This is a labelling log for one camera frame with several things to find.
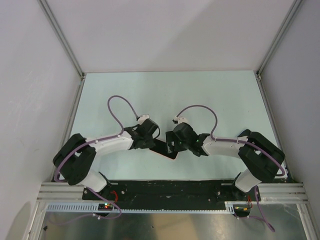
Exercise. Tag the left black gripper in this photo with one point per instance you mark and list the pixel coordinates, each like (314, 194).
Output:
(149, 145)

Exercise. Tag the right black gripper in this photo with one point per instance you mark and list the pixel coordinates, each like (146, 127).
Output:
(171, 136)

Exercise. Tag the pink phone case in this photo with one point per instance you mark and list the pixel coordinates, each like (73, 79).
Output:
(170, 156)

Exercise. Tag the black smartphone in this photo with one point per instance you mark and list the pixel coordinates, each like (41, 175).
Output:
(160, 145)

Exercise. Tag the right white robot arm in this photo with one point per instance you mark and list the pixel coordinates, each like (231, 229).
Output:
(263, 160)

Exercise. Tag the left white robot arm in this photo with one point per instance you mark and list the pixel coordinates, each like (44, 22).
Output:
(75, 159)

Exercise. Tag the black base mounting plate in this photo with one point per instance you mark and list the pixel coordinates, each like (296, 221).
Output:
(172, 195)

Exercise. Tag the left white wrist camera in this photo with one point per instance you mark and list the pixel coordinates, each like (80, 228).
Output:
(142, 118)

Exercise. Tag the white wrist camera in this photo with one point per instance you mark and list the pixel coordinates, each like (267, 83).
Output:
(180, 119)
(142, 118)

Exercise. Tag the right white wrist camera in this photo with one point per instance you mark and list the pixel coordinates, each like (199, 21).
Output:
(180, 119)

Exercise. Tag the aluminium front frame rail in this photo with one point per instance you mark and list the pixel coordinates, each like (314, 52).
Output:
(271, 193)

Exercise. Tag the left aluminium frame post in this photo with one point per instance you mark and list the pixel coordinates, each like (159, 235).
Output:
(49, 14)

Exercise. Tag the aluminium frame post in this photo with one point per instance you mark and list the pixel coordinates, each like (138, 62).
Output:
(49, 14)
(279, 36)

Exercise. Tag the right aluminium frame post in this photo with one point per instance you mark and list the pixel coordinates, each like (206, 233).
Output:
(279, 36)

